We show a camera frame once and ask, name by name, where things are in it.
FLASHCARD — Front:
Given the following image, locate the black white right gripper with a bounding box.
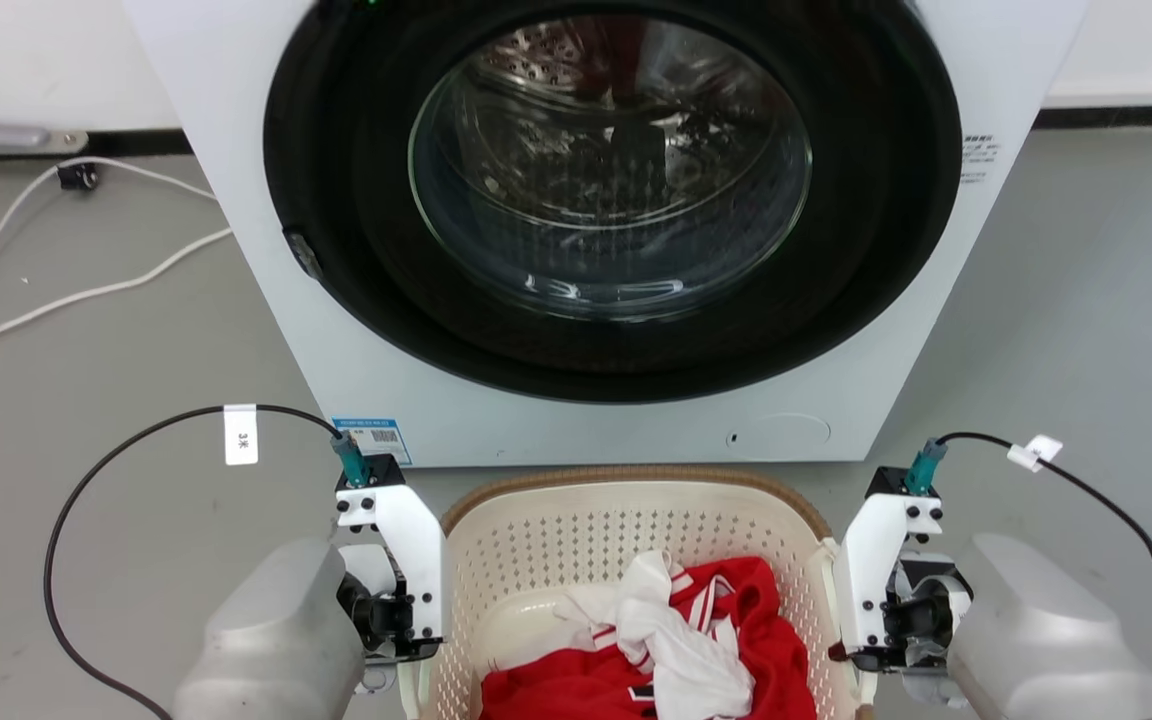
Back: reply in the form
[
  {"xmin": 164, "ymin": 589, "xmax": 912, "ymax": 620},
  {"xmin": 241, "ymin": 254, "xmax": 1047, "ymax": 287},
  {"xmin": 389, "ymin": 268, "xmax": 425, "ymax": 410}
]
[{"xmin": 851, "ymin": 550, "xmax": 975, "ymax": 706}]

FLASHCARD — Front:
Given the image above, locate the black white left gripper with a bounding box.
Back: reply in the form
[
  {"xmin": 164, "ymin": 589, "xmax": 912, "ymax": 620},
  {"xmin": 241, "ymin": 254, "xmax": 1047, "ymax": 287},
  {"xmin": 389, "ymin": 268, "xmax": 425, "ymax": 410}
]
[{"xmin": 336, "ymin": 543, "xmax": 417, "ymax": 694}]

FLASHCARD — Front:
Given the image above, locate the cream plastic laundry basket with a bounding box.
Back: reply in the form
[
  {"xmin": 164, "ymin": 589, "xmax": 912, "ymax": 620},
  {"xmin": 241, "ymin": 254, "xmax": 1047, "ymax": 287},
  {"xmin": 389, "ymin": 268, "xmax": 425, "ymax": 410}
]
[{"xmin": 419, "ymin": 464, "xmax": 883, "ymax": 720}]

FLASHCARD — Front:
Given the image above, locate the blue barcode sticker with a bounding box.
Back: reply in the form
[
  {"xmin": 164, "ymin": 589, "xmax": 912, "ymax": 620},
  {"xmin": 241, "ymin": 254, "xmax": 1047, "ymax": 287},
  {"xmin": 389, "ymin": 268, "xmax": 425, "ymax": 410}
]
[{"xmin": 332, "ymin": 417, "xmax": 413, "ymax": 467}]

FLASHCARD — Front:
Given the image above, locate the red striped garment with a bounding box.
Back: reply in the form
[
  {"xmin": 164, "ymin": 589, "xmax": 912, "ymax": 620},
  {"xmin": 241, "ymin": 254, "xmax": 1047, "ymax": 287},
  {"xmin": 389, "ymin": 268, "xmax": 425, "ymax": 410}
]
[{"xmin": 479, "ymin": 556, "xmax": 818, "ymax": 720}]

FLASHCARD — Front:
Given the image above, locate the white washing machine body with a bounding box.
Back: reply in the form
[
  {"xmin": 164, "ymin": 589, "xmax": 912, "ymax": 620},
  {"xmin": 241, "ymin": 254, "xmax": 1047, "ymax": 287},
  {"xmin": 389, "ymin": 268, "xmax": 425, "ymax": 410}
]
[{"xmin": 121, "ymin": 0, "xmax": 1087, "ymax": 469}]

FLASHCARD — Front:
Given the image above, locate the round white filter cover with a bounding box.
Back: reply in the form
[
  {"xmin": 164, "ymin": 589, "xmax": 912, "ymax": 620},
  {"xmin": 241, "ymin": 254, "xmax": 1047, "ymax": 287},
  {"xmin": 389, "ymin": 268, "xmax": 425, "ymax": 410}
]
[{"xmin": 726, "ymin": 412, "xmax": 833, "ymax": 462}]

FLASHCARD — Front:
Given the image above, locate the white cloth garment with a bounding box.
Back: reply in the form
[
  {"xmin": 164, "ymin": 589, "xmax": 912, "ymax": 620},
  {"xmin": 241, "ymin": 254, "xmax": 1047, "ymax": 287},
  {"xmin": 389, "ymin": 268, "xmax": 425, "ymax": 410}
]
[{"xmin": 556, "ymin": 550, "xmax": 756, "ymax": 720}]

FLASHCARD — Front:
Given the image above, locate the white printed info label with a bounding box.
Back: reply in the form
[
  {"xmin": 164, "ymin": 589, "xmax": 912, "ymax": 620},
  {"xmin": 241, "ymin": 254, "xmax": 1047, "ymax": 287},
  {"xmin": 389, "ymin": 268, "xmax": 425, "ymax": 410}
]
[{"xmin": 958, "ymin": 130, "xmax": 1003, "ymax": 187}]

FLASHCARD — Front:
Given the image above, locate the black round washer door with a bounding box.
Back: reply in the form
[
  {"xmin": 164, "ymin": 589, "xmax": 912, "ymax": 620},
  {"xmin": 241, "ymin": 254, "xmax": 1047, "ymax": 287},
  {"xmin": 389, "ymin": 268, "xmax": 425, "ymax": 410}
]
[{"xmin": 263, "ymin": 0, "xmax": 964, "ymax": 405}]

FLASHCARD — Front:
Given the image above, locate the teal right camera plug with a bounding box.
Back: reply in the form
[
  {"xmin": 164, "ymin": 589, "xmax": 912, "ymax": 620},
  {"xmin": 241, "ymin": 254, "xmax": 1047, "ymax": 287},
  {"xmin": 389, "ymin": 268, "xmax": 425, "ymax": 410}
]
[{"xmin": 904, "ymin": 438, "xmax": 950, "ymax": 498}]

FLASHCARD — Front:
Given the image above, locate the teal camera plug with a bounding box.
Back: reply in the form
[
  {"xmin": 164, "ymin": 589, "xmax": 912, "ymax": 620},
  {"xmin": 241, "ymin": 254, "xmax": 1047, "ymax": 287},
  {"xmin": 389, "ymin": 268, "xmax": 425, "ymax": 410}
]
[
  {"xmin": 331, "ymin": 432, "xmax": 370, "ymax": 490},
  {"xmin": 904, "ymin": 438, "xmax": 950, "ymax": 498}
]

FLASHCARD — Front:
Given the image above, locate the teal left camera plug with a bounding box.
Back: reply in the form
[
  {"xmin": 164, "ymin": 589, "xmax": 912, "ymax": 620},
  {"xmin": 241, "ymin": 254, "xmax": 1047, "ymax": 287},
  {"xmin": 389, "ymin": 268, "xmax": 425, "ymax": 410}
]
[{"xmin": 331, "ymin": 432, "xmax": 370, "ymax": 490}]

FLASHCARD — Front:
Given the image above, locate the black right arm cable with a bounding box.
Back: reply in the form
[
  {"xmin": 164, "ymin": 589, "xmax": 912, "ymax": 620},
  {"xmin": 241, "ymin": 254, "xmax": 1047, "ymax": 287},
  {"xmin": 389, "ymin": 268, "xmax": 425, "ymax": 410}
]
[{"xmin": 936, "ymin": 431, "xmax": 1152, "ymax": 720}]

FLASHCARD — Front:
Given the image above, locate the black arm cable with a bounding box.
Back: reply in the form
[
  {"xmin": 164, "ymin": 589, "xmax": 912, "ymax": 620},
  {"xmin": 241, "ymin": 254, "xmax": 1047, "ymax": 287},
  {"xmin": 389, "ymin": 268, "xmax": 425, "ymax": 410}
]
[
  {"xmin": 936, "ymin": 431, "xmax": 1152, "ymax": 720},
  {"xmin": 43, "ymin": 404, "xmax": 348, "ymax": 720}
]

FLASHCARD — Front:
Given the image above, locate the small white cable tag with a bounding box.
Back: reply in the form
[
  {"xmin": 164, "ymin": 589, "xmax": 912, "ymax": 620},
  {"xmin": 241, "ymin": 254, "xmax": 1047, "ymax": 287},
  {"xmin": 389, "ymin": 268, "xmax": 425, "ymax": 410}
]
[{"xmin": 1006, "ymin": 434, "xmax": 1065, "ymax": 474}]

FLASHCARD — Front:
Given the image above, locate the white printed cable tag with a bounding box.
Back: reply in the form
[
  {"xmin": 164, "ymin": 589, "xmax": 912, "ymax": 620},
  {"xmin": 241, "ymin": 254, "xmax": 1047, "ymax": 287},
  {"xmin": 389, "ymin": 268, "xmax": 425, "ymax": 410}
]
[{"xmin": 224, "ymin": 404, "xmax": 260, "ymax": 468}]

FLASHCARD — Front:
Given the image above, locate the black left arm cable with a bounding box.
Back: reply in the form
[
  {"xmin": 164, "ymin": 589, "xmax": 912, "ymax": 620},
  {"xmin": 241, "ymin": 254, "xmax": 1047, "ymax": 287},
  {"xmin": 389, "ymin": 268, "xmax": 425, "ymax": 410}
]
[{"xmin": 43, "ymin": 404, "xmax": 348, "ymax": 720}]

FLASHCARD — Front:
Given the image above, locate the black door handle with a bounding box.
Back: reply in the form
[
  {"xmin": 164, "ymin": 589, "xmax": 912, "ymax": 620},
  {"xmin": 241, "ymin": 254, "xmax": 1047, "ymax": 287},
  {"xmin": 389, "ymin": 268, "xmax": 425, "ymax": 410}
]
[{"xmin": 283, "ymin": 230, "xmax": 325, "ymax": 282}]

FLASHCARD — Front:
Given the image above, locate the long white floor cable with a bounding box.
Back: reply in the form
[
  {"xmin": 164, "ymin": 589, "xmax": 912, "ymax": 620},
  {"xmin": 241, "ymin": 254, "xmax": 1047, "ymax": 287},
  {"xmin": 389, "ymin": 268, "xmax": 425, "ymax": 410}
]
[{"xmin": 0, "ymin": 228, "xmax": 234, "ymax": 356}]

